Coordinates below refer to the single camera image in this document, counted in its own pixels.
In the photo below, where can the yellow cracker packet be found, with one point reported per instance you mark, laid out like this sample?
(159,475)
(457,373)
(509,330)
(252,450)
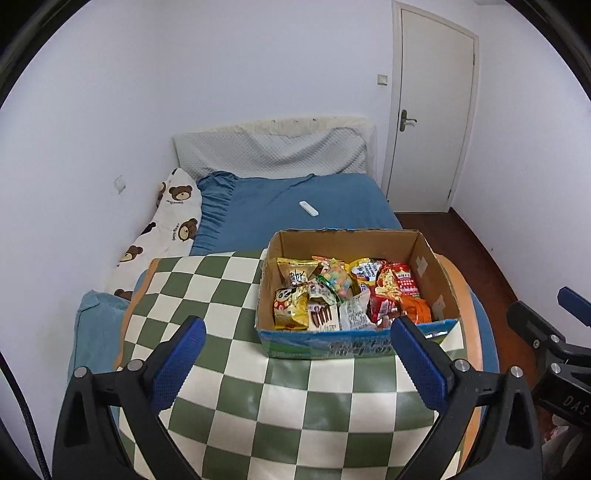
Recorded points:
(298,272)

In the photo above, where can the cardboard box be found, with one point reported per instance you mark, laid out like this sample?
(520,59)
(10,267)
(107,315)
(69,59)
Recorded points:
(323,344)

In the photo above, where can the small white snack packet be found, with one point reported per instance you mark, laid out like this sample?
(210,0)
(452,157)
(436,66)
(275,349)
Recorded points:
(318,290)

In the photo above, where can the white quilted headboard cushion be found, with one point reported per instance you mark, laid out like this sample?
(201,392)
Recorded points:
(268,147)

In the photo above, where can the white door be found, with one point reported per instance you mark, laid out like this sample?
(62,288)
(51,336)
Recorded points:
(434,115)

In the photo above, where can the white wall socket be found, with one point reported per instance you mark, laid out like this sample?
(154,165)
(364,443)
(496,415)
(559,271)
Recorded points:
(119,184)

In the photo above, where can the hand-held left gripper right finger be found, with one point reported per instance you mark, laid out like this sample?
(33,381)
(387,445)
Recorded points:
(422,364)

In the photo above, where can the silver white snack packet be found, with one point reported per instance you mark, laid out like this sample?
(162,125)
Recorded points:
(353,316)

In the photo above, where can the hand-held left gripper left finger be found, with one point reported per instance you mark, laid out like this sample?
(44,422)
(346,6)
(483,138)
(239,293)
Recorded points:
(178,364)

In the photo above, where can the green white checkered blanket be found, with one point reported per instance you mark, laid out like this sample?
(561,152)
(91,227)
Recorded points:
(277,415)

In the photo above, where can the colourful candy packet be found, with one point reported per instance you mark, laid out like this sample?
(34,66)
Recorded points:
(337,279)

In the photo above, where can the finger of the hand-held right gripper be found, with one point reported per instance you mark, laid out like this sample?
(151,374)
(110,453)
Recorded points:
(535,330)
(577,304)

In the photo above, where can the yellow panda snack packet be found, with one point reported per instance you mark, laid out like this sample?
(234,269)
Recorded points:
(291,309)

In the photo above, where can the white remote control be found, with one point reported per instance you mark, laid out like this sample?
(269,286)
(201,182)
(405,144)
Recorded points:
(308,208)

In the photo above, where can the bear print pillow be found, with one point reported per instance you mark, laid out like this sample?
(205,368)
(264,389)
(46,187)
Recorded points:
(171,217)

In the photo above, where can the blue bed sheet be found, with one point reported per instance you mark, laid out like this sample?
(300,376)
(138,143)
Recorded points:
(277,207)

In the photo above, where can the white light switch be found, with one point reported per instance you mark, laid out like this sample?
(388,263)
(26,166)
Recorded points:
(382,79)

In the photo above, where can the yellow noodle packet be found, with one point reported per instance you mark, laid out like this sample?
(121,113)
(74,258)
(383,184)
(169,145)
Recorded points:
(364,270)

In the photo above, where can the red noodle packet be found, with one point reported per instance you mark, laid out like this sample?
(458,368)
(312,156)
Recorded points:
(399,279)

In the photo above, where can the white chocolate stick box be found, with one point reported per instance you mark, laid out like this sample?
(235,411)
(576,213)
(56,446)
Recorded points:
(321,316)

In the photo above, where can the blue pillow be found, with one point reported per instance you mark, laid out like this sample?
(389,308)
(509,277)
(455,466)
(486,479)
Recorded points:
(97,327)

